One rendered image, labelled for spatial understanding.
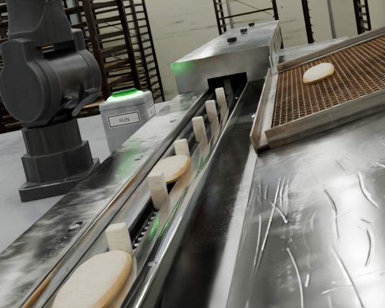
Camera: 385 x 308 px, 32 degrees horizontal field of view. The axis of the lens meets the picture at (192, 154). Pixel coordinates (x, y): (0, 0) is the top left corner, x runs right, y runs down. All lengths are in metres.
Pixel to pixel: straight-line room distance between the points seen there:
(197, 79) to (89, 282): 0.87
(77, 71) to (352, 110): 0.41
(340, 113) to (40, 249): 0.24
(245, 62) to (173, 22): 6.67
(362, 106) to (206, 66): 0.74
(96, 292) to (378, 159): 0.18
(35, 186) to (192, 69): 0.49
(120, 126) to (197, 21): 6.84
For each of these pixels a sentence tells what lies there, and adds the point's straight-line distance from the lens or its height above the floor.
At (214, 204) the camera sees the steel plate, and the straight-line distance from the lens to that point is 0.64.
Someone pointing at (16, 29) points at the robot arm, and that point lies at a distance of 0.83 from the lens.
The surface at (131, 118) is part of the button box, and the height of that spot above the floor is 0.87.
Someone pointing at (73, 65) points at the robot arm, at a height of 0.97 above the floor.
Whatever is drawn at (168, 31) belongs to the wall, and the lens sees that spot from 7.89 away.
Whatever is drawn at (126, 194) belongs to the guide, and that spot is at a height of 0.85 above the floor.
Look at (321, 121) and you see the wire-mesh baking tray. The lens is 0.52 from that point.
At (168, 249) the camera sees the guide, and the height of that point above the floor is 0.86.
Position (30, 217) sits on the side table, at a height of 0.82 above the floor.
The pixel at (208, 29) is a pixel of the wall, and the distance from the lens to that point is 7.83.
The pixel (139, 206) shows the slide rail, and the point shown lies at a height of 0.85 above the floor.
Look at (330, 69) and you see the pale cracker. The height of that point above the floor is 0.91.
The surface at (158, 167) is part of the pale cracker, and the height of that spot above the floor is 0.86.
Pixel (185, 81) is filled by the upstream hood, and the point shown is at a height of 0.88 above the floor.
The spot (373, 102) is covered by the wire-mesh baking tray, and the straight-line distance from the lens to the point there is 0.52.
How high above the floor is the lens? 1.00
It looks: 11 degrees down
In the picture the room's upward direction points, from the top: 11 degrees counter-clockwise
